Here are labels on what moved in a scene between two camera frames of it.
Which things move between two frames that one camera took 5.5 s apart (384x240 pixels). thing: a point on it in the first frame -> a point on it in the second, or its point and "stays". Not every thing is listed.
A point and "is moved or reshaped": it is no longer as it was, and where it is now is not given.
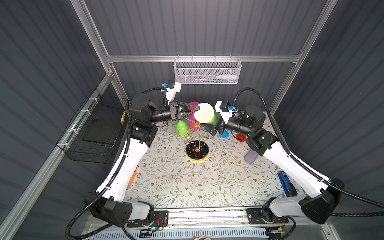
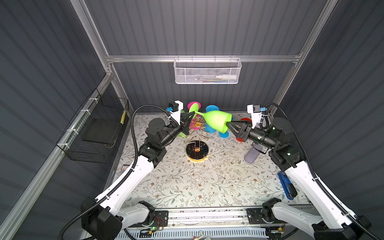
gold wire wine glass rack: (197, 149) stays
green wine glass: (205, 113) is moved or reshaped
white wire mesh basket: (207, 70) stays
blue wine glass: (226, 134) stays
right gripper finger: (220, 122) -> (240, 123)
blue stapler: (289, 189) stays
